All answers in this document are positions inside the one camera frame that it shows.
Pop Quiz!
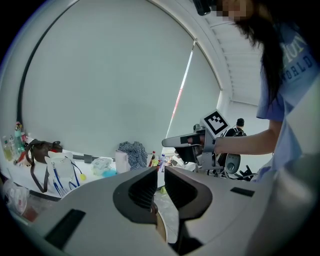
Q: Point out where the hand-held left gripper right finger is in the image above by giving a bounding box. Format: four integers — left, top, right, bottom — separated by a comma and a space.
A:
164, 165, 278, 256

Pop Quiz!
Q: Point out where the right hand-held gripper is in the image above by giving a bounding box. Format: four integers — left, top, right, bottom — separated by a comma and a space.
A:
161, 108, 231, 176

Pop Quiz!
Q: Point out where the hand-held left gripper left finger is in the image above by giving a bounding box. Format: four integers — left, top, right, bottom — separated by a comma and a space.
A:
14, 166, 177, 256

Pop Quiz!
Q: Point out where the person's right forearm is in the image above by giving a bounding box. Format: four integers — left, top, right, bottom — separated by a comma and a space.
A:
214, 121, 280, 156

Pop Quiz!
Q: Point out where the blue-capped water bottle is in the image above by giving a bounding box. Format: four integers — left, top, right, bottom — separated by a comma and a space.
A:
158, 153, 167, 174

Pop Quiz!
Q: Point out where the clear plastic bag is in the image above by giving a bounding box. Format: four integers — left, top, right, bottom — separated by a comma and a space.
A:
1, 178, 31, 221
90, 156, 114, 176

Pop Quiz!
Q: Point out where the plaid shirt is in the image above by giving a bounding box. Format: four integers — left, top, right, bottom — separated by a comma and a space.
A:
117, 140, 149, 171

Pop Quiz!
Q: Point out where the black chair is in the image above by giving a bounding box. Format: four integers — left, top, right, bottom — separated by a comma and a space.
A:
238, 163, 260, 182

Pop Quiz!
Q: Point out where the grey rectangular block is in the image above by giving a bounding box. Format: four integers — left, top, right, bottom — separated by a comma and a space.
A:
72, 153, 94, 165

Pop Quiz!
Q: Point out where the white box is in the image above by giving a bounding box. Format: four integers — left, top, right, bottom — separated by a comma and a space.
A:
114, 149, 131, 174

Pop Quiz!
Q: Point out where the narrow grey roller blind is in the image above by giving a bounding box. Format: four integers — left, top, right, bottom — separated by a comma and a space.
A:
165, 41, 224, 151

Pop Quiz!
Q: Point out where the white paper bag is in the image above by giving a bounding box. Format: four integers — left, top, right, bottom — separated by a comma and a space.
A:
47, 149, 76, 194

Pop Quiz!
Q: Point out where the black handbag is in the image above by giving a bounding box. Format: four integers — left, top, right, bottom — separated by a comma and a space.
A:
24, 139, 64, 194

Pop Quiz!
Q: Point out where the red pen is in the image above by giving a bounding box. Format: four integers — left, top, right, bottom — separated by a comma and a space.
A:
14, 150, 28, 166

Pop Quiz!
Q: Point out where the pink-capped green bottle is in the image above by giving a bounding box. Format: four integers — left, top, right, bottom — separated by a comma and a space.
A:
14, 121, 26, 154

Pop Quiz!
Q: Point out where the yellow liquid bottle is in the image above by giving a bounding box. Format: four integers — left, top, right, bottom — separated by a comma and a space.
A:
2, 135, 14, 162

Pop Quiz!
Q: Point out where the wide grey roller blind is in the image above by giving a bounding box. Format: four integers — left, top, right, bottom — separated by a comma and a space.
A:
20, 0, 198, 161

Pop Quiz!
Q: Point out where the person's blue shirt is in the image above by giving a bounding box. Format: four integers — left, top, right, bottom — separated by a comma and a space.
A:
249, 19, 320, 184

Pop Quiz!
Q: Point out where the person's face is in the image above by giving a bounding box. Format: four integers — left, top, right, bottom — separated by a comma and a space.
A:
215, 0, 254, 25

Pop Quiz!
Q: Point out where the blue lanyard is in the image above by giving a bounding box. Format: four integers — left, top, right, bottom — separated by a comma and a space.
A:
68, 159, 81, 189
50, 161, 66, 196

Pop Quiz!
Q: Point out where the black head-worn camera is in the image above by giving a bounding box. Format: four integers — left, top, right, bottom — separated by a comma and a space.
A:
192, 0, 219, 17

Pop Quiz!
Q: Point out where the black wall pipe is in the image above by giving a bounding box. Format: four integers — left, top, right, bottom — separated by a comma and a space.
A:
15, 0, 74, 124

